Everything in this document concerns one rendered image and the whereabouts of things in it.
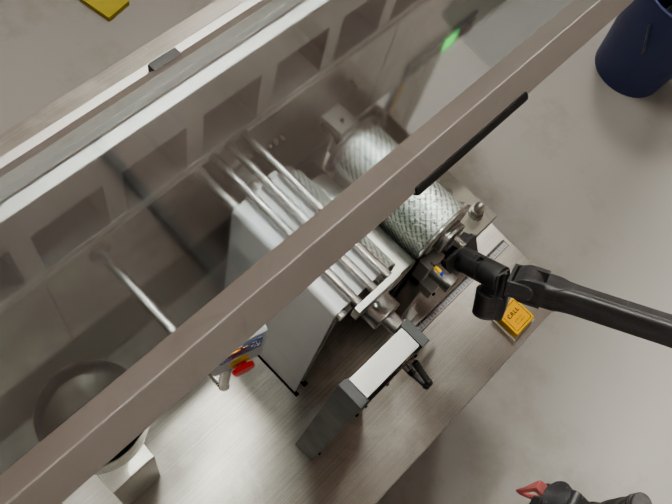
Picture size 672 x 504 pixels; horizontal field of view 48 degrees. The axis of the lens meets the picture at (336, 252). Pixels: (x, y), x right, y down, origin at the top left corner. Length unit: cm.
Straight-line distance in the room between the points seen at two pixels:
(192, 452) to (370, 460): 38
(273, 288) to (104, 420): 15
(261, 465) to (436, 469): 112
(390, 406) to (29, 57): 211
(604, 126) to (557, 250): 67
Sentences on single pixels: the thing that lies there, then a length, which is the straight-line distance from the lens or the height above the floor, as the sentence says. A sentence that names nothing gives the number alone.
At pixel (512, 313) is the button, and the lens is 187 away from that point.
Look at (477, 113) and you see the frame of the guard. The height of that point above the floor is 202.
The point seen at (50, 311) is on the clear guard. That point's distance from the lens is 71.
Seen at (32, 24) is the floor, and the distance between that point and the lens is 335.
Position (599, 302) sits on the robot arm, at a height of 126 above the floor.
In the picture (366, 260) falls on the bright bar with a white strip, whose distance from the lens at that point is 123.
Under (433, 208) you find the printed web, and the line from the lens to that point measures 146.
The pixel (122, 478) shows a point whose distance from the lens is 140.
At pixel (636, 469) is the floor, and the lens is 299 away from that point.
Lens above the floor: 255
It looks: 65 degrees down
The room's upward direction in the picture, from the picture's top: 23 degrees clockwise
